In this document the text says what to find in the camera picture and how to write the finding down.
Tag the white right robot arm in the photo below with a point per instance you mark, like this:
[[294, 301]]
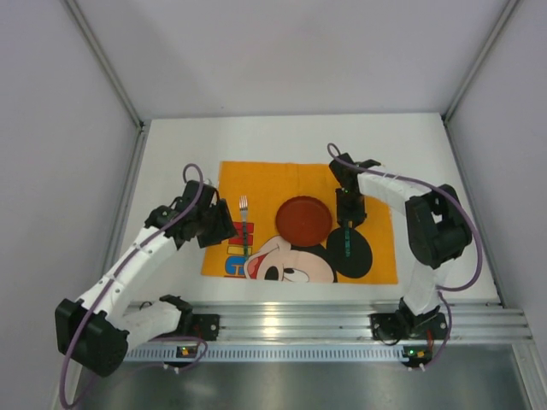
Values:
[[437, 226]]

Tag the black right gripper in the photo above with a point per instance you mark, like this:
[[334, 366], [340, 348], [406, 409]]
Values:
[[350, 218]]

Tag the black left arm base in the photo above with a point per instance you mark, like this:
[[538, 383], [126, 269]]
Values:
[[202, 325]]

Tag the red round plate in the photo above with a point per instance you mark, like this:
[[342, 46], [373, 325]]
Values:
[[303, 221]]

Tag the aluminium mounting rail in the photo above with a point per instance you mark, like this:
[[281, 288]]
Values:
[[349, 322]]

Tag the slotted grey cable duct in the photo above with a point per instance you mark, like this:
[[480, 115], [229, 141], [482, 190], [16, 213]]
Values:
[[185, 353]]

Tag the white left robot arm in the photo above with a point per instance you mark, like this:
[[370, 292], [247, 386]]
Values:
[[96, 330]]

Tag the fork with teal handle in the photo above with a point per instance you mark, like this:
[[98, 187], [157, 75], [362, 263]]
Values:
[[244, 209]]

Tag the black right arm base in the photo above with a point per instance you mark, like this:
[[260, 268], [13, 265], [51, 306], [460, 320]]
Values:
[[403, 324]]

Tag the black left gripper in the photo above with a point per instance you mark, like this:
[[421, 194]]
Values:
[[220, 224]]

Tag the orange cartoon mouse towel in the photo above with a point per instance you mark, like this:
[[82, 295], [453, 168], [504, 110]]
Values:
[[267, 186]]

